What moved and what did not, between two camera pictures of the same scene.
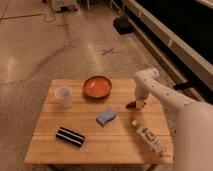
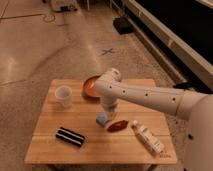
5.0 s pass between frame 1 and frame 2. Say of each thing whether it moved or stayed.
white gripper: moved
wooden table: stayed
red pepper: moved
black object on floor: stayed
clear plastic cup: stayed
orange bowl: stayed
